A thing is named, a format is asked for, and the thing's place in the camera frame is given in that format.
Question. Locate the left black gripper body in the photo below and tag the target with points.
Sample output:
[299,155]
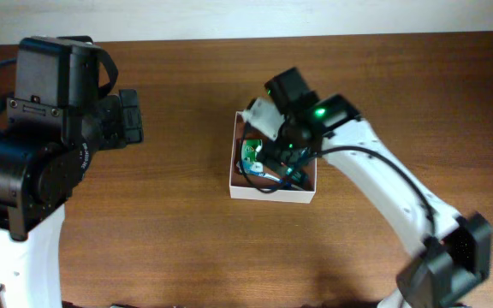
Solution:
[131,115]

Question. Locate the blue disposable razor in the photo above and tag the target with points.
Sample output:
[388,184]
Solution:
[285,186]

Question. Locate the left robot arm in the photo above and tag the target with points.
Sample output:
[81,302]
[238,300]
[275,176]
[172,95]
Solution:
[63,110]

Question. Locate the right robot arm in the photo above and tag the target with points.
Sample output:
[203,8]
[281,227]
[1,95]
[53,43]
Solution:
[450,253]

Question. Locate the blue white toothbrush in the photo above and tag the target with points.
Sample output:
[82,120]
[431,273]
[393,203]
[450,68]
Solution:
[258,175]

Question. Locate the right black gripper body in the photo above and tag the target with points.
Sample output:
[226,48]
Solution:
[285,156]

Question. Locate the green white soap box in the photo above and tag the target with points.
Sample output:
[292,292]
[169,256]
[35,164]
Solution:
[249,151]

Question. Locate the green red toothpaste tube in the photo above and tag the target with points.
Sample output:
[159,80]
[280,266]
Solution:
[300,177]

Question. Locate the white open cardboard box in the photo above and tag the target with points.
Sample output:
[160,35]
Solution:
[240,189]

